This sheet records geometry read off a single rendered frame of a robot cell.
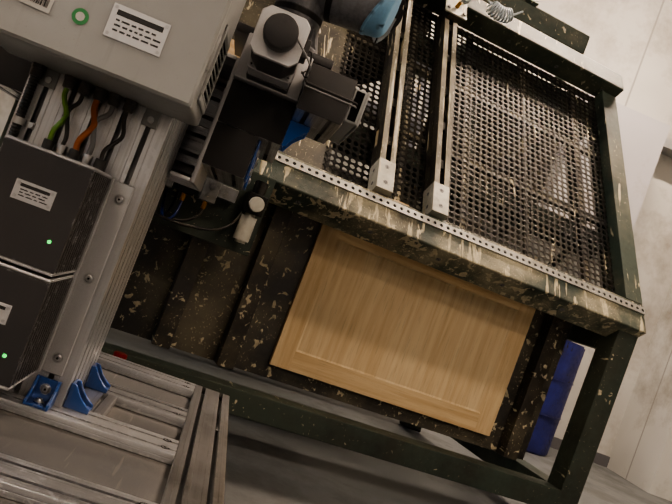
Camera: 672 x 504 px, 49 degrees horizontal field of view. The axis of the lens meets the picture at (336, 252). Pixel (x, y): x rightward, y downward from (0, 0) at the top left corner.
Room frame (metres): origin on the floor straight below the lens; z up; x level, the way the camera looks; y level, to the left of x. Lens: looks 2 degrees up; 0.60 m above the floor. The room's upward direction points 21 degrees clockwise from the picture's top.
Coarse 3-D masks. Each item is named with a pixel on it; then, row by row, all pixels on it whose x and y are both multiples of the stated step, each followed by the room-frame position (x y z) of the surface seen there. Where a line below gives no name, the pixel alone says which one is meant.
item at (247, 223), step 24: (168, 192) 2.11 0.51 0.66; (192, 192) 2.03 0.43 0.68; (216, 192) 2.05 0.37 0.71; (240, 192) 2.17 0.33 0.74; (264, 192) 2.13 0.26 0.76; (168, 216) 2.12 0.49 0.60; (192, 216) 2.13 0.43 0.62; (216, 216) 2.15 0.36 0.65; (240, 216) 2.13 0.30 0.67; (216, 240) 2.16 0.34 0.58; (240, 240) 2.13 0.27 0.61
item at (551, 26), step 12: (492, 0) 3.49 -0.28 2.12; (504, 0) 3.51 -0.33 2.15; (516, 0) 3.53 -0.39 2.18; (516, 12) 3.53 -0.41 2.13; (528, 12) 3.55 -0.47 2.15; (540, 12) 3.57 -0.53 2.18; (528, 24) 3.56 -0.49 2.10; (540, 24) 3.58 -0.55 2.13; (552, 24) 3.60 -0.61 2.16; (564, 24) 3.61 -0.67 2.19; (552, 36) 3.60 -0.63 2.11; (564, 36) 3.62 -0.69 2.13; (576, 36) 3.64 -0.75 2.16; (588, 36) 3.66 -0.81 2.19; (576, 48) 3.65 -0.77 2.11
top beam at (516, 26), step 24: (432, 0) 2.99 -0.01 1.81; (480, 0) 3.06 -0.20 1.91; (480, 24) 3.06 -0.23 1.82; (504, 24) 3.06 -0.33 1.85; (504, 48) 3.14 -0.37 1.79; (528, 48) 3.13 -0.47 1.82; (552, 48) 3.14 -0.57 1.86; (552, 72) 3.22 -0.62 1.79; (576, 72) 3.20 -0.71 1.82; (600, 72) 3.22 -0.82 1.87
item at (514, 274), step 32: (288, 192) 2.23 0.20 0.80; (320, 192) 2.25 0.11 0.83; (352, 224) 2.32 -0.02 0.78; (384, 224) 2.30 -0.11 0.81; (416, 224) 2.37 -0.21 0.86; (448, 224) 2.43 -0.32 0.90; (416, 256) 2.42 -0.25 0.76; (448, 256) 2.39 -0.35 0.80; (480, 256) 2.43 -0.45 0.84; (512, 288) 2.50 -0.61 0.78; (544, 288) 2.49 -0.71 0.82; (576, 288) 2.57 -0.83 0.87; (576, 320) 2.61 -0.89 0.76; (608, 320) 2.58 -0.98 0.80; (640, 320) 2.64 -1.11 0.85
